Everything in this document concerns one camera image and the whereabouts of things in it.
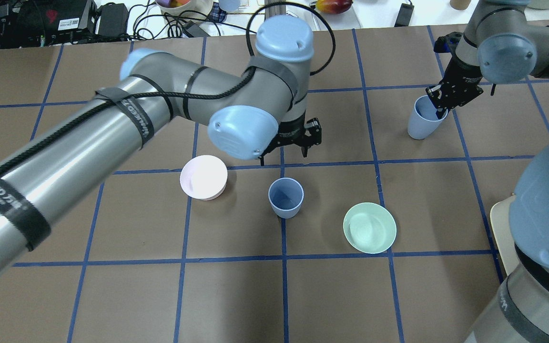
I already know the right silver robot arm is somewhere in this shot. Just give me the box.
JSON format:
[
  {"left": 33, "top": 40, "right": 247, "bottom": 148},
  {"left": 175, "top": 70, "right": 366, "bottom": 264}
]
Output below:
[{"left": 426, "top": 0, "right": 549, "bottom": 343}]

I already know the green bowl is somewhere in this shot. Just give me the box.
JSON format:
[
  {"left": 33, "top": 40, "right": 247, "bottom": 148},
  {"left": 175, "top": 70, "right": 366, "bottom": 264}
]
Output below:
[{"left": 343, "top": 202, "right": 398, "bottom": 254}]

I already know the black laptop computer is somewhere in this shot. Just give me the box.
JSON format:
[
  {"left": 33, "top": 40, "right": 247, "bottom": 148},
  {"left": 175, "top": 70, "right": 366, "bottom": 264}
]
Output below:
[{"left": 0, "top": 0, "right": 98, "bottom": 49}]

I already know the bowl of foam cubes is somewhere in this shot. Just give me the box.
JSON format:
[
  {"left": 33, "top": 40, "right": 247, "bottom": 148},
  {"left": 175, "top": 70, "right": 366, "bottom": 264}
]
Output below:
[{"left": 155, "top": 0, "right": 214, "bottom": 19}]

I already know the blue cup on table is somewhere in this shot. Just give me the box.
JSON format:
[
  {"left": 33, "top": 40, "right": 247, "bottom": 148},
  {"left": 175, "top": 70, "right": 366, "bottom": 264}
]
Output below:
[{"left": 268, "top": 177, "right": 305, "bottom": 219}]

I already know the black power adapter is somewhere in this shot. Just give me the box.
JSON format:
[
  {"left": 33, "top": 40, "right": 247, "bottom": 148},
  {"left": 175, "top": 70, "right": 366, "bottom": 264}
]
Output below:
[{"left": 97, "top": 2, "right": 129, "bottom": 40}]

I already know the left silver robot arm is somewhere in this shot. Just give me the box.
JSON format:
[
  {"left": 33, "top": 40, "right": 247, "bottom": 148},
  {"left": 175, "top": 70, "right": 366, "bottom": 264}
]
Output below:
[{"left": 0, "top": 15, "right": 321, "bottom": 275}]

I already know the pink bowl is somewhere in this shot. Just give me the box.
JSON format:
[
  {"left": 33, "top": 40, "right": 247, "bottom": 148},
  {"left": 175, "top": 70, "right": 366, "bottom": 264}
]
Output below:
[{"left": 180, "top": 155, "right": 228, "bottom": 201}]

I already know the brown paper table mat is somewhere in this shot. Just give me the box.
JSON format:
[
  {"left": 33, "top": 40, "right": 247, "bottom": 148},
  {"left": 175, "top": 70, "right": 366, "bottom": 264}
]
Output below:
[{"left": 0, "top": 25, "right": 549, "bottom": 343}]

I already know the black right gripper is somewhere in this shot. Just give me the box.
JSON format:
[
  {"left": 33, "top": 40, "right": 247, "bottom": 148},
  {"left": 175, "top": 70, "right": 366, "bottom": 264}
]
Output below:
[{"left": 426, "top": 32, "right": 484, "bottom": 120}]

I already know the mango fruit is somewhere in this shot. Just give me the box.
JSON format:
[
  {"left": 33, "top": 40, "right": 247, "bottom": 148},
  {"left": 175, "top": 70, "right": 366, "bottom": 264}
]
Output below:
[{"left": 314, "top": 0, "right": 353, "bottom": 15}]

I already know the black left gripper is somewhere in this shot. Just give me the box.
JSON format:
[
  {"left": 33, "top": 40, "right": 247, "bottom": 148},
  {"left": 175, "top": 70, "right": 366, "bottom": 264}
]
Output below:
[{"left": 259, "top": 117, "right": 323, "bottom": 167}]

